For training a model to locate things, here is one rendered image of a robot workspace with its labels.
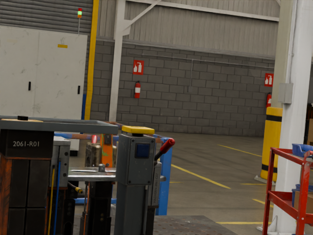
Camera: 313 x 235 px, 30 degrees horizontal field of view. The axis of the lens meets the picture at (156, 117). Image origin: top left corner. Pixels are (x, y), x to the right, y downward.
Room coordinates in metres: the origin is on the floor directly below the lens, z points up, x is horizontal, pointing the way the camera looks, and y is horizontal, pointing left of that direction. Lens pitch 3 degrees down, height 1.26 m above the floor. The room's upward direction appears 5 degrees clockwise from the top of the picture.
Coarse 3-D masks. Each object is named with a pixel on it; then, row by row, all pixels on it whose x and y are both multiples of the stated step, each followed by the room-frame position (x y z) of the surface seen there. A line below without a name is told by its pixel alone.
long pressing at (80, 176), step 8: (72, 168) 1.70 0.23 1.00; (80, 168) 1.71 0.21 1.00; (88, 168) 1.72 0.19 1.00; (96, 168) 1.74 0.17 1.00; (112, 168) 1.76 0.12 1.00; (72, 176) 1.55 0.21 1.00; (80, 176) 1.56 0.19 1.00; (88, 176) 1.57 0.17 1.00; (96, 176) 1.58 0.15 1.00; (104, 176) 1.59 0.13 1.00; (112, 176) 1.60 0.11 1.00
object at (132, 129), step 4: (124, 128) 1.36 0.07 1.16; (128, 128) 1.34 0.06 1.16; (132, 128) 1.33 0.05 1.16; (136, 128) 1.34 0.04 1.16; (140, 128) 1.34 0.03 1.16; (144, 128) 1.35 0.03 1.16; (148, 128) 1.36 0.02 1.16; (132, 132) 1.33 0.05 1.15; (136, 132) 1.33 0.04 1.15; (140, 132) 1.34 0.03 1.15; (144, 132) 1.34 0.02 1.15; (148, 132) 1.35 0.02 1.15; (152, 132) 1.35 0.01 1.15; (140, 136) 1.36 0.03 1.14
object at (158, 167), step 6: (156, 168) 1.53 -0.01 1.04; (156, 174) 1.53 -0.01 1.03; (156, 180) 1.53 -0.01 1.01; (150, 186) 1.53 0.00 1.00; (156, 186) 1.53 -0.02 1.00; (150, 192) 1.53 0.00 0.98; (156, 192) 1.53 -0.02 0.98; (150, 198) 1.53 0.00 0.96; (156, 198) 1.54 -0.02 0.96; (150, 204) 1.53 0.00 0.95; (156, 204) 1.54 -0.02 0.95; (150, 210) 1.54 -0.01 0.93; (150, 216) 1.54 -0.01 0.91; (150, 222) 1.54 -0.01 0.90; (150, 228) 1.54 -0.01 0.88; (150, 234) 1.54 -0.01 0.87
